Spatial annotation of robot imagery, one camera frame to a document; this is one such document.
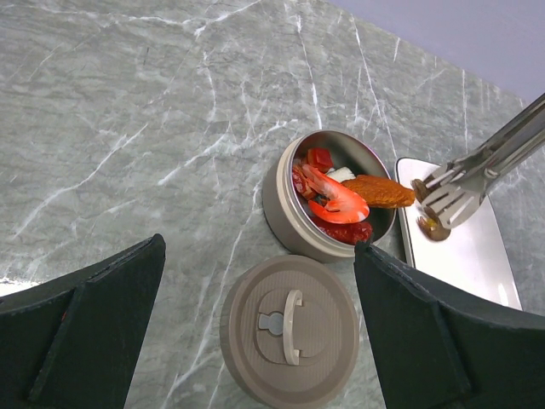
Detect round steel lunch box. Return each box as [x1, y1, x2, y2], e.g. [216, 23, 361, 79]
[262, 130, 390, 262]

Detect orange fried food piece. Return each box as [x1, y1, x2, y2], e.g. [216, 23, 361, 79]
[341, 175, 416, 209]

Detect grey raw shrimp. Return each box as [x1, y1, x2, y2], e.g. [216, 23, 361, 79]
[411, 179, 450, 242]

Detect dark red octopus tentacle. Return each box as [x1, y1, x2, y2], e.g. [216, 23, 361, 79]
[291, 164, 316, 200]

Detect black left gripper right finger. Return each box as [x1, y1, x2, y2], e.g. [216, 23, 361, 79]
[354, 241, 544, 408]

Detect steel serving tongs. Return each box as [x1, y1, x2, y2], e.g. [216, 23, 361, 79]
[422, 95, 544, 229]

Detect brown round lunch box lid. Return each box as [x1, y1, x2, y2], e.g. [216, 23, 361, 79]
[219, 255, 359, 408]

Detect red cooked shrimp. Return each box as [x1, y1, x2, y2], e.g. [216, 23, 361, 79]
[302, 164, 370, 224]

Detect white rectangular plate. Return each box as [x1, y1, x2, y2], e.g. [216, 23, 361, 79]
[393, 157, 524, 311]

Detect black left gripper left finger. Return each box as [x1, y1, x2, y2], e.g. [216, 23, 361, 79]
[1, 234, 165, 408]

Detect sushi roll piece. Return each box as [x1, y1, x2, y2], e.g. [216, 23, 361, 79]
[326, 167, 356, 183]

